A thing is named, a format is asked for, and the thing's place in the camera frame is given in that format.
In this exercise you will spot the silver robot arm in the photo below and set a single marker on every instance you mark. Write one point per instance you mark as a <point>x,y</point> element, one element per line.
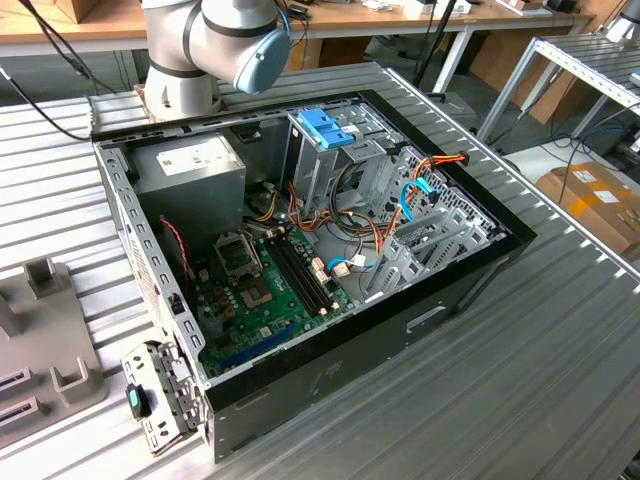
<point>210,30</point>

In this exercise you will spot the metal disk bay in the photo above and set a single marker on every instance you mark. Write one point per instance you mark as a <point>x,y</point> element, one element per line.
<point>410,270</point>

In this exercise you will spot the black RAM slot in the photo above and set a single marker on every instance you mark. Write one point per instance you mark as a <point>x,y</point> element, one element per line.
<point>306,272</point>
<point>295,277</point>

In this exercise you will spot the metal drive cage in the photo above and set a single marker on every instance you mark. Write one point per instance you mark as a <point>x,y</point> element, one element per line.
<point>310,170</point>

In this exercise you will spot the green motherboard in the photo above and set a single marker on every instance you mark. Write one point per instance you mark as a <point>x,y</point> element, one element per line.
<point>280,320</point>

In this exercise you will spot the open black PC case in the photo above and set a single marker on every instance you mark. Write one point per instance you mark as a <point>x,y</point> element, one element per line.
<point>350,360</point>

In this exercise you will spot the blue expansion slot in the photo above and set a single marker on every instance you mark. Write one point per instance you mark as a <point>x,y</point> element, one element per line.
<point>255,347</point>

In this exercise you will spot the grey power supply unit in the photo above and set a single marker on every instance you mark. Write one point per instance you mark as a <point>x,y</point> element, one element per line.
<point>190,190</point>

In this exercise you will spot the black stand pole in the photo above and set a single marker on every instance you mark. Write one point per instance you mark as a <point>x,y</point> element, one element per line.
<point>432,45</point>

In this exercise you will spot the wooden desk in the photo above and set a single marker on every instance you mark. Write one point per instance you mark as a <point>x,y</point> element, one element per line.
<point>350,15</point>

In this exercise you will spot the brown cardboard sheet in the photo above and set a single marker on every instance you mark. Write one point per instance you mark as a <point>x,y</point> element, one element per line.
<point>505,65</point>

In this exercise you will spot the brown cardboard box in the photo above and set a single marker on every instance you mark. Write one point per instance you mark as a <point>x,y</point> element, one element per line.
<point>590,200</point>

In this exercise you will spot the grey parts rack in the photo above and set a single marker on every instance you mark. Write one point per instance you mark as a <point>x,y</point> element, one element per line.
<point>45,340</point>

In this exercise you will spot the metal slat side table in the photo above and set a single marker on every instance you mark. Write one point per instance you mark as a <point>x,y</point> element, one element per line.
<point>590,55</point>

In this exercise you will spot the blue plastic drive bracket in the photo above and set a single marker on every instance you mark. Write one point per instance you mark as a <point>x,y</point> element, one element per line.
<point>325,127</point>

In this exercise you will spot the metal card retention bracket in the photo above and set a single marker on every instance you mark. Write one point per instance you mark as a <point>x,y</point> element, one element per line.
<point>170,400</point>

